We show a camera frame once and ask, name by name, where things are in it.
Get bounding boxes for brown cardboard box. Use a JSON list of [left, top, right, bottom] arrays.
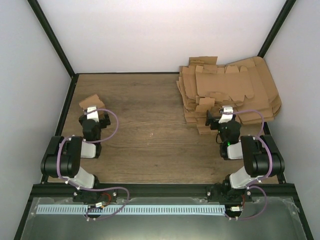
[[79, 94, 105, 120]]

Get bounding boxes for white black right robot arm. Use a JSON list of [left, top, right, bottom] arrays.
[[205, 106, 285, 202]]

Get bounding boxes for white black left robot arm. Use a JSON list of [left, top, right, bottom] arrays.
[[40, 112, 111, 202]]

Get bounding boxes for stack of flat cardboard blanks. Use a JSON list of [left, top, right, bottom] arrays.
[[176, 56, 282, 134]]

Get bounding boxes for clear acrylic front plate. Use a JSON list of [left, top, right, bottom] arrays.
[[21, 197, 307, 240]]

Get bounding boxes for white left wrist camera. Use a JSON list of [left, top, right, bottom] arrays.
[[85, 106, 99, 123]]

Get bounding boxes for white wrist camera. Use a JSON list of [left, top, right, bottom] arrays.
[[218, 105, 234, 124], [85, 106, 99, 123]]

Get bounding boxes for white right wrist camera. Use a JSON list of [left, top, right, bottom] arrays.
[[218, 105, 234, 124]]

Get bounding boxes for light blue slotted cable duct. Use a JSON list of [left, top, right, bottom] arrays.
[[36, 204, 226, 216]]

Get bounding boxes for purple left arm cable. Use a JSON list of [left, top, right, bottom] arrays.
[[56, 108, 131, 222]]

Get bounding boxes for black front mounting rail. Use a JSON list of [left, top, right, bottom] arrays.
[[29, 182, 299, 203]]

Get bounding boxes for black back left frame post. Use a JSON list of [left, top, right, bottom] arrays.
[[27, 0, 76, 78]]

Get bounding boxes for black frame post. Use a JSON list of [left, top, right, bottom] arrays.
[[257, 0, 296, 58], [27, 0, 76, 78]]

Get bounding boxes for black back right frame post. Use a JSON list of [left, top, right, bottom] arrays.
[[257, 0, 296, 58]]

